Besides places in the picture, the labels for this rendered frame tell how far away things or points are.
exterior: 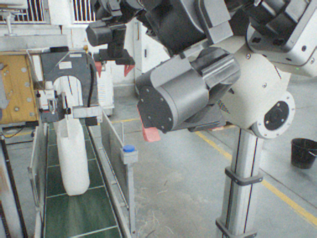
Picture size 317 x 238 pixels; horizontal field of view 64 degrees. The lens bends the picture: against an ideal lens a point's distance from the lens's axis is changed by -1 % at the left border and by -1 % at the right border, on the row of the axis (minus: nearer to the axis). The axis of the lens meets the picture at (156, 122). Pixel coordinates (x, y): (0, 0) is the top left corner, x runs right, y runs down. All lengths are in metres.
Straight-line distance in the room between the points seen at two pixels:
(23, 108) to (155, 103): 1.11
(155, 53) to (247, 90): 4.45
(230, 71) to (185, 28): 0.07
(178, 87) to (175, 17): 0.09
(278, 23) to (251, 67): 0.18
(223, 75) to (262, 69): 0.33
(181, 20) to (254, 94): 0.38
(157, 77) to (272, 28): 0.25
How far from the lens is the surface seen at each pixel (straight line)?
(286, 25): 0.47
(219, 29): 0.31
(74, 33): 4.01
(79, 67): 1.30
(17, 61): 1.30
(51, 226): 1.68
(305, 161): 3.16
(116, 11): 0.88
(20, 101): 1.34
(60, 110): 1.35
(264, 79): 0.65
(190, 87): 0.28
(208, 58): 0.32
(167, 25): 0.33
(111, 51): 0.90
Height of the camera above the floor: 1.46
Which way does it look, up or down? 21 degrees down
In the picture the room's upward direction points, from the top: straight up
